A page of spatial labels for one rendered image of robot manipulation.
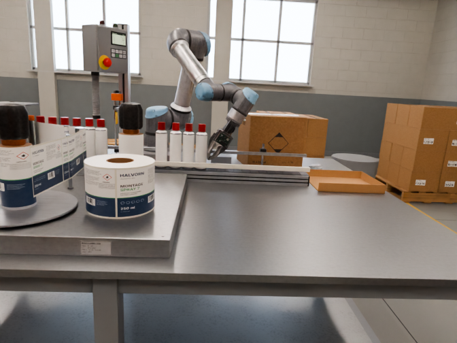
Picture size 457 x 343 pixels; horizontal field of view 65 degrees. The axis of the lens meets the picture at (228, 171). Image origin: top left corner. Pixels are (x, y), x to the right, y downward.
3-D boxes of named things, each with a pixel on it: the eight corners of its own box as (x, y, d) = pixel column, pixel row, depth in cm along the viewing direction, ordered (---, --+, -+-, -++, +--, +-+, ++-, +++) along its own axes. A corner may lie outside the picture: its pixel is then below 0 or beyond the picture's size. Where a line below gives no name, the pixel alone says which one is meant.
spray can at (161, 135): (154, 168, 160) (154, 122, 155) (156, 165, 165) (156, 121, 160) (166, 168, 160) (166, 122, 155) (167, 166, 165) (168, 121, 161)
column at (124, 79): (120, 169, 175) (117, 23, 159) (122, 167, 179) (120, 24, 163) (129, 169, 175) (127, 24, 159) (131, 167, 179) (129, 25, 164)
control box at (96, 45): (83, 71, 156) (81, 24, 151) (113, 73, 170) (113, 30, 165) (98, 71, 150) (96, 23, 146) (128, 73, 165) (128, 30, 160)
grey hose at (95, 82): (91, 118, 164) (89, 71, 159) (94, 118, 168) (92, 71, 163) (99, 119, 164) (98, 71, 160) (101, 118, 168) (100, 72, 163)
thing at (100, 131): (94, 165, 158) (92, 119, 153) (98, 162, 163) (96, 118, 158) (106, 166, 158) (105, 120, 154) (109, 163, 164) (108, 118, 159)
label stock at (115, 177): (93, 197, 117) (91, 153, 113) (155, 197, 120) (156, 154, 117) (78, 218, 98) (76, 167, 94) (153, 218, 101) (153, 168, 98)
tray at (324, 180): (317, 191, 155) (319, 182, 155) (302, 176, 181) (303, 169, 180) (384, 194, 157) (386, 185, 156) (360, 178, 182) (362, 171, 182)
